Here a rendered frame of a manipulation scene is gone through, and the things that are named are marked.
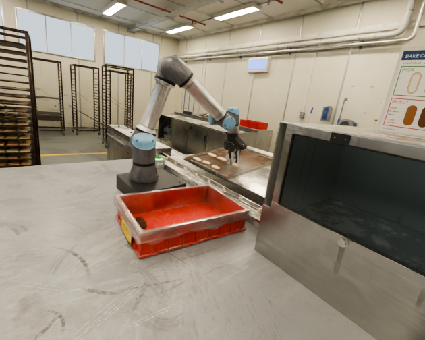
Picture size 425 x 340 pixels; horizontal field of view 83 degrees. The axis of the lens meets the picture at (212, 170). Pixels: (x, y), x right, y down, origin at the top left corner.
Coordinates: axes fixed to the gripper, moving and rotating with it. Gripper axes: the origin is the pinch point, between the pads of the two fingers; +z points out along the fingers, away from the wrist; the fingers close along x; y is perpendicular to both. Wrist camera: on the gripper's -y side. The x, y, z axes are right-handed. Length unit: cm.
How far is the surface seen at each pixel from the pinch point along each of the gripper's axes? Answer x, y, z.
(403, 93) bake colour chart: -63, -64, -43
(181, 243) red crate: 69, -48, 0
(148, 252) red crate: 81, -47, -1
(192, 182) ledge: 31.9, 2.4, 5.9
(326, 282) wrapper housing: 44, -89, 1
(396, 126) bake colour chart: -60, -66, -26
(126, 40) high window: -195, 718, -148
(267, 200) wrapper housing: 41, -62, -13
